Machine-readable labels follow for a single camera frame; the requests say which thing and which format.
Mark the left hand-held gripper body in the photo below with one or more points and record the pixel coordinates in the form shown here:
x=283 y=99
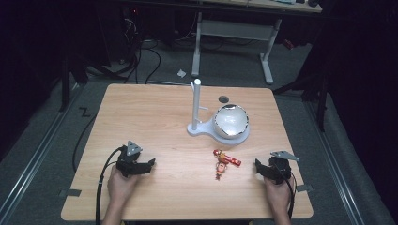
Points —
x=130 y=156

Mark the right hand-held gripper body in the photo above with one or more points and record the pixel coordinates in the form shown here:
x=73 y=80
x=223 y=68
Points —
x=280 y=165

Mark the person's right hand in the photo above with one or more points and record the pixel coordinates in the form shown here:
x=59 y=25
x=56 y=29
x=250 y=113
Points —
x=278 y=192

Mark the person's left hand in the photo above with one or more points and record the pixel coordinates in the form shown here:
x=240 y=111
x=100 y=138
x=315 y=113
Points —
x=120 y=187

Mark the grey tape strip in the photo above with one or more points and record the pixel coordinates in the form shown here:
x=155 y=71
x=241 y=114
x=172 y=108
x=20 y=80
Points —
x=304 y=188
x=70 y=192

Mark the red and gold toy figure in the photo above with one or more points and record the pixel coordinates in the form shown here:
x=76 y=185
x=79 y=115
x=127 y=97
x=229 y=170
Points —
x=227 y=158

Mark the cowboy toy figure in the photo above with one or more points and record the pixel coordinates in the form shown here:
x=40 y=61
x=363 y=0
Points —
x=221 y=168

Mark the white bowl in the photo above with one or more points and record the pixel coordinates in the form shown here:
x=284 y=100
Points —
x=231 y=122

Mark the white stand with pole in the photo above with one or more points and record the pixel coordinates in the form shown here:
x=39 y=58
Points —
x=196 y=106

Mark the black round table grommet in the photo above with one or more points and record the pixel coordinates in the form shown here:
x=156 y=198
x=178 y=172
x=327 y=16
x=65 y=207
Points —
x=223 y=99

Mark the crumpled white paper scrap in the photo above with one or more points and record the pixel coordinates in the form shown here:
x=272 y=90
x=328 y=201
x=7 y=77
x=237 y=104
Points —
x=181 y=73

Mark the wooden desk with white legs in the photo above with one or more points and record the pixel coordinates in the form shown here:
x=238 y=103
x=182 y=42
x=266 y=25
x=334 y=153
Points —
x=237 y=31

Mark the metal floor rail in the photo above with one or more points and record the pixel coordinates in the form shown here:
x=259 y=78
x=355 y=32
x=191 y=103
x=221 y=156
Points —
x=334 y=162
x=31 y=162

